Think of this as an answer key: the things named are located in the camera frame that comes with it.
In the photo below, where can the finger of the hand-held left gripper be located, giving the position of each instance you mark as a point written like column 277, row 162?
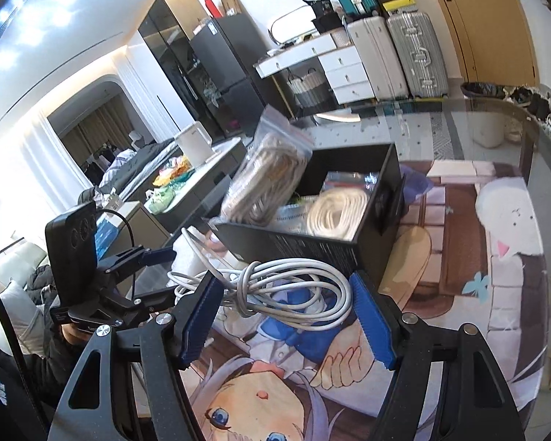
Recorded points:
column 158, row 256
column 151, row 298

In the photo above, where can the printed cartoon table mat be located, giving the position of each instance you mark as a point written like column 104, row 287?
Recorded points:
column 441, row 262

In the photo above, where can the silver suitcase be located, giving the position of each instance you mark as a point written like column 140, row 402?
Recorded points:
column 418, row 55

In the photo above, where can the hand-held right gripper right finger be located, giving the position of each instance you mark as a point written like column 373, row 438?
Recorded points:
column 372, row 321

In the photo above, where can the black refrigerator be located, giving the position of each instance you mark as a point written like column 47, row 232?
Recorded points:
column 229, row 69

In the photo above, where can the oval mirror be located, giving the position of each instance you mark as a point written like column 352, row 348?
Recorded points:
column 291, row 23

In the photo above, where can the wooden door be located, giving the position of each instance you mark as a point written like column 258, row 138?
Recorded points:
column 486, row 23

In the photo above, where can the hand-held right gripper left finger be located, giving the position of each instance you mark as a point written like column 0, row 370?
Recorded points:
column 197, row 321

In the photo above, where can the grey side cabinet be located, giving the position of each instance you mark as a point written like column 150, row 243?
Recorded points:
column 211, row 165

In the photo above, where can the white bucket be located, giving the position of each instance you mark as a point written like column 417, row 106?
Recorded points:
column 489, row 134

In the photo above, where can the brown cardboard box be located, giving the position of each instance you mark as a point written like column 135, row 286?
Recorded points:
column 230, row 2

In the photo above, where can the red bag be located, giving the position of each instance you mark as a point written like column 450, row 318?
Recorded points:
column 212, row 7

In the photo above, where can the black jacket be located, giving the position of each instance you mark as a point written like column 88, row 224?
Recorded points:
column 41, row 285

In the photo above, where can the black bag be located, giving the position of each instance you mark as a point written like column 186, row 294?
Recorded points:
column 326, row 20

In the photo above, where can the black glass cabinet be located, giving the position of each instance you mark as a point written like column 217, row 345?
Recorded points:
column 170, row 55

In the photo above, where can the white suitcase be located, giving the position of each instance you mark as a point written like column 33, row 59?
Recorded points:
column 376, row 59

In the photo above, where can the round white stool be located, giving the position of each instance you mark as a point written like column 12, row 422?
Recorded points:
column 337, row 117

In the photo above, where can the white dresser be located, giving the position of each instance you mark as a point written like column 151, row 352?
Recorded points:
column 344, row 69

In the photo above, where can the person's left forearm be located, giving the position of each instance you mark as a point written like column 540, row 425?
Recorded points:
column 18, row 390

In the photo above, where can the woven basket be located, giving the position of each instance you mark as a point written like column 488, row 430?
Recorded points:
column 310, row 89

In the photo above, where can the white ribbed box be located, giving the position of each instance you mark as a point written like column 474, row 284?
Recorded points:
column 340, row 37

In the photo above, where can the pile of colourful cloths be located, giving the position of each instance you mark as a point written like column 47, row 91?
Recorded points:
column 165, row 188

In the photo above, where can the white sofa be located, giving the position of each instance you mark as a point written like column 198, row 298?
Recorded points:
column 4, row 285

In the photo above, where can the white kettle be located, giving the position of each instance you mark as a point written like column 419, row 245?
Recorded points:
column 193, row 144

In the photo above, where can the clear packet with printed paper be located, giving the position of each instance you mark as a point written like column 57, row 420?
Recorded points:
column 294, row 218

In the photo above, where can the grey bed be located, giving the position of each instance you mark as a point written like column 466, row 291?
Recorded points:
column 147, row 158

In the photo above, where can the brown curtain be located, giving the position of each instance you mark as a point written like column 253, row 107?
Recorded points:
column 96, row 128

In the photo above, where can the black cardboard box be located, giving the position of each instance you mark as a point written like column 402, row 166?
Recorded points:
column 312, row 248

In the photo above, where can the black trash bin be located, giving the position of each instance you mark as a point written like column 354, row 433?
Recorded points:
column 482, row 91

